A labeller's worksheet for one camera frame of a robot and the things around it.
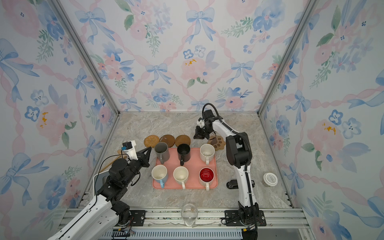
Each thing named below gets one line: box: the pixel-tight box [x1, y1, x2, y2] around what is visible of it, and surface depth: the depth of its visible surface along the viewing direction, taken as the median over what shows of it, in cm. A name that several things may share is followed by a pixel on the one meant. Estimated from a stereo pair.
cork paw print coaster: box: [207, 135, 226, 151], surface depth 105 cm
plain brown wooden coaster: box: [175, 134, 191, 147], surface depth 105 cm
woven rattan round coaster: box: [143, 134, 160, 148], surface depth 105 cm
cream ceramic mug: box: [173, 166, 189, 190], surface depth 82 cm
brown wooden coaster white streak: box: [159, 134, 175, 148], surface depth 105 cm
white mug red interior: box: [199, 167, 215, 191], surface depth 83 cm
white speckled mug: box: [200, 143, 216, 166], surface depth 92 cm
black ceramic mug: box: [177, 143, 191, 166], surface depth 92 cm
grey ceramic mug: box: [154, 142, 170, 164], surface depth 90 cm
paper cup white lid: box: [263, 172, 278, 187], surface depth 81 cm
